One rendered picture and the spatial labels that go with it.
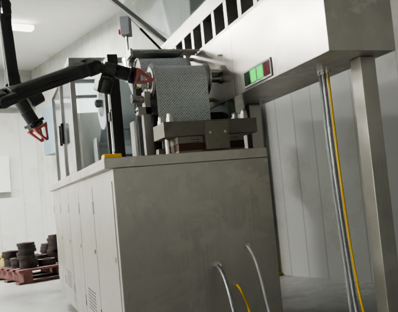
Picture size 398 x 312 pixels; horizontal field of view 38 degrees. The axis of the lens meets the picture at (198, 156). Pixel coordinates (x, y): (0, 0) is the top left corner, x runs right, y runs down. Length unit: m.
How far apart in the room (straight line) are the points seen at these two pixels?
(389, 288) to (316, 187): 2.62
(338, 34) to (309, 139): 2.75
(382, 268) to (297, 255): 2.84
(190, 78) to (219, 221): 0.67
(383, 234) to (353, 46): 0.61
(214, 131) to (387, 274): 0.85
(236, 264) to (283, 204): 2.59
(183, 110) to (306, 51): 0.74
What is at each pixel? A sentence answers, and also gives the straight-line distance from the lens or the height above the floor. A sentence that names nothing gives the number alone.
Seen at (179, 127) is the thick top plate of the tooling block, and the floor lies 1.00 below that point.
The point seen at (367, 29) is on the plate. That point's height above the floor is 1.21.
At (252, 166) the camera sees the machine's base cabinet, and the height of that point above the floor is 0.83.
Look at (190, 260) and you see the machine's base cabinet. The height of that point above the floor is 0.49.
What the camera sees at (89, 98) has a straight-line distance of 3.49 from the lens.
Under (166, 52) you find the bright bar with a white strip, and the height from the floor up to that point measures 1.44.
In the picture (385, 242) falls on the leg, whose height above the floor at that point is 0.52.
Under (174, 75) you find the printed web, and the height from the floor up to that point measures 1.26.
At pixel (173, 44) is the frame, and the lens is 3.35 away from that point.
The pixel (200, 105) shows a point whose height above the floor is 1.12.
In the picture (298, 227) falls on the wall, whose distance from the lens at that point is 4.74.
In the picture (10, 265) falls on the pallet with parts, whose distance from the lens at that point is 6.64.
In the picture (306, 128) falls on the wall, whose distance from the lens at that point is 4.60.
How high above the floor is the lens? 0.74
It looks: 4 degrees up
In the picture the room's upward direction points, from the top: 5 degrees counter-clockwise
